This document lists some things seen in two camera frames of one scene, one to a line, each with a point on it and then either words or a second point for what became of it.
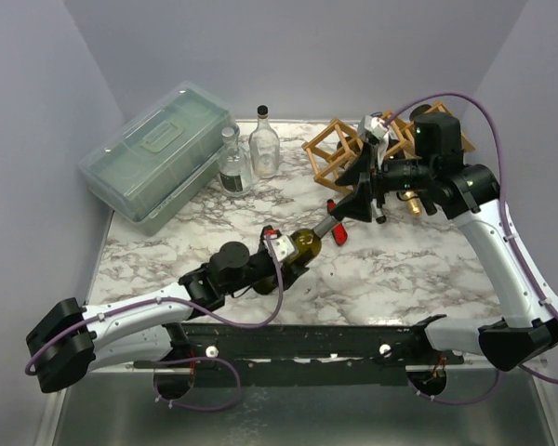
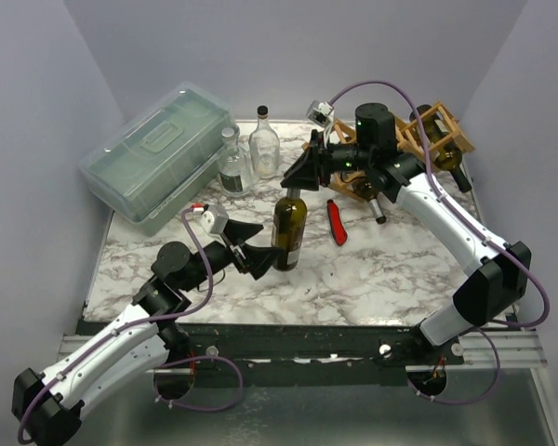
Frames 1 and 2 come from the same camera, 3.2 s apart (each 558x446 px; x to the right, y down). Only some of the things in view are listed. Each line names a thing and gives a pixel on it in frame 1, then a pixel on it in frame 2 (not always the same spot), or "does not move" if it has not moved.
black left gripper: (291, 273) -> (256, 259)
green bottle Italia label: (308, 244) -> (288, 229)
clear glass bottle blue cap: (234, 166) does not move
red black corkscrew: (338, 230) does not move
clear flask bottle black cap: (263, 147) does not move
